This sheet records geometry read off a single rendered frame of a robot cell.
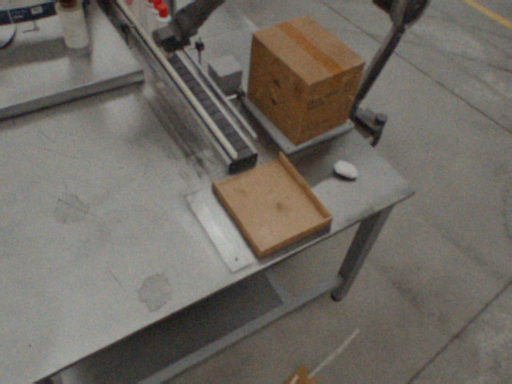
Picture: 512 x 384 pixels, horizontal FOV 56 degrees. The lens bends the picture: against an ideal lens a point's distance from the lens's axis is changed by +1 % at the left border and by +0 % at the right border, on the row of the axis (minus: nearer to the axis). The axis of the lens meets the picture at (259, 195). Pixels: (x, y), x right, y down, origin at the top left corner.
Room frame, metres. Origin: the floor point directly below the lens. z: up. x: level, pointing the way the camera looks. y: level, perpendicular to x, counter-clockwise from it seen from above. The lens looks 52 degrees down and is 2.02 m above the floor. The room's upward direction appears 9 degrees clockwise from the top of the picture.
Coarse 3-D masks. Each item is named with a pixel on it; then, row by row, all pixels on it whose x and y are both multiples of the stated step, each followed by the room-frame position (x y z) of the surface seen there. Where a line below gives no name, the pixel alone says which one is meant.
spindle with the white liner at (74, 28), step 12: (60, 0) 1.42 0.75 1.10; (72, 0) 1.43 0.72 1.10; (60, 12) 1.42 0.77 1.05; (72, 12) 1.42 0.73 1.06; (60, 24) 1.43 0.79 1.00; (72, 24) 1.42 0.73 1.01; (84, 24) 1.46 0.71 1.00; (72, 36) 1.42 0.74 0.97; (84, 36) 1.44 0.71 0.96; (72, 48) 1.42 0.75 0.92; (84, 48) 1.43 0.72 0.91
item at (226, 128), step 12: (168, 60) 1.48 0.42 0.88; (180, 60) 1.49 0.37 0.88; (168, 72) 1.41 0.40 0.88; (180, 72) 1.42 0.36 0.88; (192, 84) 1.36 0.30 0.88; (204, 96) 1.31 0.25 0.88; (204, 108) 1.25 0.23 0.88; (216, 108) 1.26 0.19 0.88; (204, 120) 1.19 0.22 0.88; (216, 120) 1.20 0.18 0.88; (228, 120) 1.21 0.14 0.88; (228, 132) 1.15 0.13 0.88; (240, 144) 1.10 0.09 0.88; (228, 156) 1.04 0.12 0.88; (240, 156) 1.05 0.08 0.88
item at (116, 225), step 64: (192, 0) 2.00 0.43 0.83; (192, 64) 1.54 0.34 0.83; (0, 128) 1.05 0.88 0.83; (64, 128) 1.10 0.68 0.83; (128, 128) 1.14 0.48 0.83; (192, 128) 1.19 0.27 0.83; (256, 128) 1.24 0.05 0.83; (0, 192) 0.80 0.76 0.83; (64, 192) 0.84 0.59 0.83; (128, 192) 0.87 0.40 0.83; (192, 192) 0.91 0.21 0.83; (320, 192) 0.99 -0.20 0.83; (384, 192) 1.03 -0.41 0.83; (0, 256) 0.60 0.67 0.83; (64, 256) 0.62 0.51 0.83; (128, 256) 0.65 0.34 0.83; (192, 256) 0.68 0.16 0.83; (256, 256) 0.72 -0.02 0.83; (0, 320) 0.42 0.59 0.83; (64, 320) 0.45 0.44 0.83; (128, 320) 0.47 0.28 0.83
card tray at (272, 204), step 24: (264, 168) 1.05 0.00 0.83; (288, 168) 1.06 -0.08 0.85; (216, 192) 0.92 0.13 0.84; (240, 192) 0.94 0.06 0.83; (264, 192) 0.95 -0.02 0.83; (288, 192) 0.97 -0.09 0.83; (312, 192) 0.96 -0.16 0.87; (240, 216) 0.85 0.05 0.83; (264, 216) 0.86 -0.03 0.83; (288, 216) 0.87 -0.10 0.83; (312, 216) 0.89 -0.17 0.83; (264, 240) 0.77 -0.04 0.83; (288, 240) 0.77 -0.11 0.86
